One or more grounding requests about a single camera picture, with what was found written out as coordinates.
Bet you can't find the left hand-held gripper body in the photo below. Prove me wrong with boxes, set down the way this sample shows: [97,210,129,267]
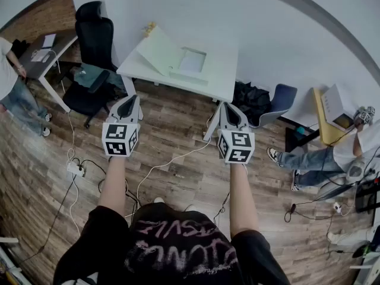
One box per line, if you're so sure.
[102,115,144,159]

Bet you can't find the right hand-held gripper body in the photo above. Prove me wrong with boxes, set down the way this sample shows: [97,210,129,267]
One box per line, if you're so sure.
[217,125,255,164]

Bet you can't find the translucent pale green mat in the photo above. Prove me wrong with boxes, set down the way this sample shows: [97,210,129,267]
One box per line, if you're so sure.
[135,25,208,86]

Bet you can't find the person's left forearm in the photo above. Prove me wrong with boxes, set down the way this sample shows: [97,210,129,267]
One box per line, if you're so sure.
[97,156,128,219]

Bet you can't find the person's right forearm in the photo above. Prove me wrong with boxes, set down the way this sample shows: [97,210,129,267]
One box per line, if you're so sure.
[230,163,261,239]

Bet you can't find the black bag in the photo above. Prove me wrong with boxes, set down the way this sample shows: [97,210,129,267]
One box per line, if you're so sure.
[231,81,273,127]

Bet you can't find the blue chair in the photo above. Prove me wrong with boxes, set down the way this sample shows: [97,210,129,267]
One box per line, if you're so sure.
[249,83,298,129]

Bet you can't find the teal cloth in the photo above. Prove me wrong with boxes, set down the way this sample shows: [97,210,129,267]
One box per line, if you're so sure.
[73,64,125,91]

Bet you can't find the white power strip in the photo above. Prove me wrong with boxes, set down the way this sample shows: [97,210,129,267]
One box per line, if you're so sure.
[66,161,86,178]

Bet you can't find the black side table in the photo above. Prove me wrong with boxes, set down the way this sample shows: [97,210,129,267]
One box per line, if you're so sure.
[284,125,322,154]

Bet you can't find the white paper sheet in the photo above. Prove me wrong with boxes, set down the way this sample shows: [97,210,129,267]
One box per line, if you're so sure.
[179,50,206,73]

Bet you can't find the black office chair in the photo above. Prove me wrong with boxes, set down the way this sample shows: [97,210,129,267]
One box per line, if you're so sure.
[62,1,119,129]

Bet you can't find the yellow table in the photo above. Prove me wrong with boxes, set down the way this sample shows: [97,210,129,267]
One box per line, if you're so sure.
[311,87,362,147]

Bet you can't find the yellow flower bunch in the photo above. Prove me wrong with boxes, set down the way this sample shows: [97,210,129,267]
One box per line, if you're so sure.
[141,21,157,38]

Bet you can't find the dark desk with white legs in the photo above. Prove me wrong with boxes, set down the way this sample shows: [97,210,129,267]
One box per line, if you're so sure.
[17,33,79,113]

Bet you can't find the white papers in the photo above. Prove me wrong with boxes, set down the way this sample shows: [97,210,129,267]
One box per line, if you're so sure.
[30,48,52,63]

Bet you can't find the white notebook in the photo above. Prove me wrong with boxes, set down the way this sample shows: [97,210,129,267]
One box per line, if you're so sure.
[42,34,57,49]

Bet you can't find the white microwave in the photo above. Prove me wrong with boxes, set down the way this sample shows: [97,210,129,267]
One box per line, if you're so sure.
[321,83,362,132]

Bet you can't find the person's black printed shirt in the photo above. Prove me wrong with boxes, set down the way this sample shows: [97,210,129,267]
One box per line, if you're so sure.
[53,202,290,285]

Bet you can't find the grey chair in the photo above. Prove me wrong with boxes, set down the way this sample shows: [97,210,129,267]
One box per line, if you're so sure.
[316,158,368,202]

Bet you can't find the white cable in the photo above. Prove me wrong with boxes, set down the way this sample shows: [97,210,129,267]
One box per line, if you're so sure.
[49,49,83,238]
[124,113,215,219]

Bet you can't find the black cable with adapter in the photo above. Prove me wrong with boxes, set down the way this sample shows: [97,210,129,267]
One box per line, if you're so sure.
[283,202,336,224]

